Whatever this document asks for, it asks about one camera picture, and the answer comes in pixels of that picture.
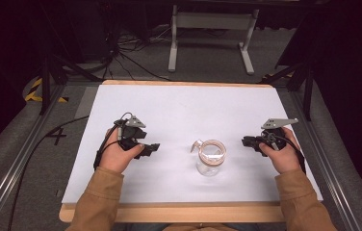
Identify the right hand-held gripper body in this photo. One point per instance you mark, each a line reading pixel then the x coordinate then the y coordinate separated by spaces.
pixel 273 133

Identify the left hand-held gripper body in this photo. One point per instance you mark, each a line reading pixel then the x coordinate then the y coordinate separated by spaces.
pixel 132 129

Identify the clear glass jar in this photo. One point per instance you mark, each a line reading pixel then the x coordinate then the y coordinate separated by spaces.
pixel 210 156

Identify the person's right hand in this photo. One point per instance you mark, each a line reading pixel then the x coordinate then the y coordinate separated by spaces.
pixel 283 155

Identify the person's left hand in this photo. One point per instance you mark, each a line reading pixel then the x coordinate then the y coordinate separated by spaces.
pixel 118 157

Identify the white table sheet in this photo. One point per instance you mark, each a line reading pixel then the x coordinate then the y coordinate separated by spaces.
pixel 182 128

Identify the black metal stand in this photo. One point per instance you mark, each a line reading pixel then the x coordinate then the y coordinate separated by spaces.
pixel 297 80
pixel 54 67

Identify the yellow black hazard tape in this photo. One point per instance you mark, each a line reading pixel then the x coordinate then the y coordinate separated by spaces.
pixel 38 91

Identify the aluminium floor rail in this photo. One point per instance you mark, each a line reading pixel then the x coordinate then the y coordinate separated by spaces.
pixel 15 160
pixel 326 160

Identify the white metal table frame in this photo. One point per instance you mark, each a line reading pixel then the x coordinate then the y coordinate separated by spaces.
pixel 212 35

